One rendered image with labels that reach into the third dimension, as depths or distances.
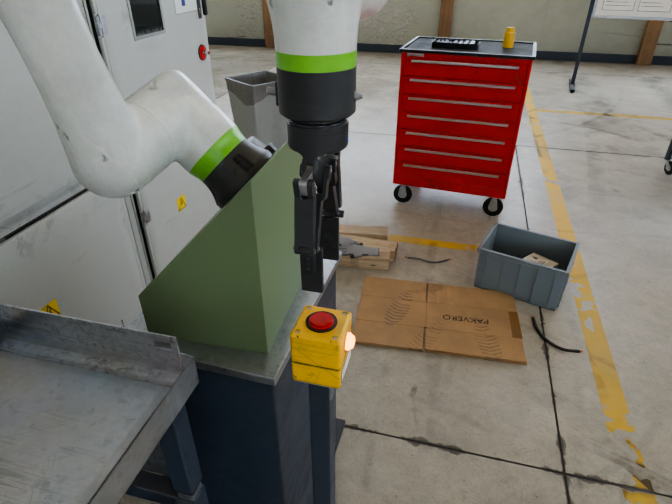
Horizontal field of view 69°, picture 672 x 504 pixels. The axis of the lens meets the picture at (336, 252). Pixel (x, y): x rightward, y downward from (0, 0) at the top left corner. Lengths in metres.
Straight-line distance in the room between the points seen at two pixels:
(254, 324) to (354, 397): 1.01
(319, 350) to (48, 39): 0.56
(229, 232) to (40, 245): 0.77
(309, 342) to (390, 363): 1.26
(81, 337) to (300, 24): 0.58
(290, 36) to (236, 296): 0.48
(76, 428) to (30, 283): 0.76
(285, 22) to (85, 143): 0.41
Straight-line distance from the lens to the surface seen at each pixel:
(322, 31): 0.55
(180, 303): 0.94
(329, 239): 0.72
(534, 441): 1.86
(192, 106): 0.95
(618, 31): 8.47
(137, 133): 0.87
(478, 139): 2.93
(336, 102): 0.57
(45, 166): 1.47
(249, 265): 0.82
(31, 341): 0.95
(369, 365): 1.98
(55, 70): 0.81
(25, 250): 1.46
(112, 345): 0.84
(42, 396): 0.85
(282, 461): 1.12
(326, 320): 0.76
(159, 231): 1.90
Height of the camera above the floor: 1.39
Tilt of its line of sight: 32 degrees down
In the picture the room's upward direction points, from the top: straight up
